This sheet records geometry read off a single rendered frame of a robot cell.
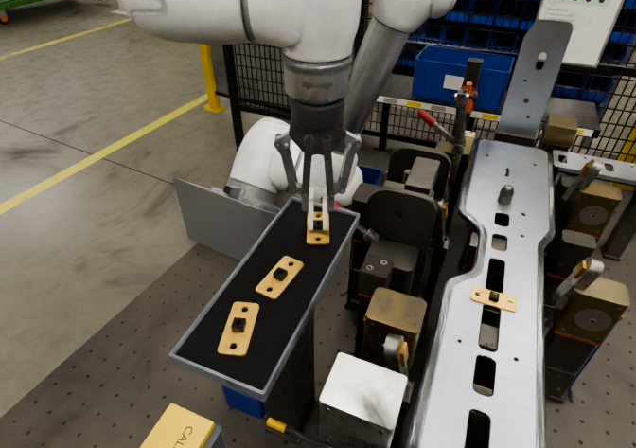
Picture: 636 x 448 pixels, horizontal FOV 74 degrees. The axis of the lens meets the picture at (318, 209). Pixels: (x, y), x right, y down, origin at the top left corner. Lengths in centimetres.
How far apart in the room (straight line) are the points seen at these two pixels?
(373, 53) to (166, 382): 94
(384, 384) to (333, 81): 40
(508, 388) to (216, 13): 69
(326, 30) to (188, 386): 87
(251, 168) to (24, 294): 164
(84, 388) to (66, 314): 122
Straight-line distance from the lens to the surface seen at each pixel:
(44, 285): 260
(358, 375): 62
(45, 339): 235
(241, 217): 121
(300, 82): 55
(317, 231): 72
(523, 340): 86
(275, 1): 52
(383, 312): 72
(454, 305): 87
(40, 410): 122
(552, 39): 141
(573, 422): 118
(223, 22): 54
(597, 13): 169
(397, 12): 107
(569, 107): 170
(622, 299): 95
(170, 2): 56
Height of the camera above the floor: 164
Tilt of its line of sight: 38 degrees down
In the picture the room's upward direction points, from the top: straight up
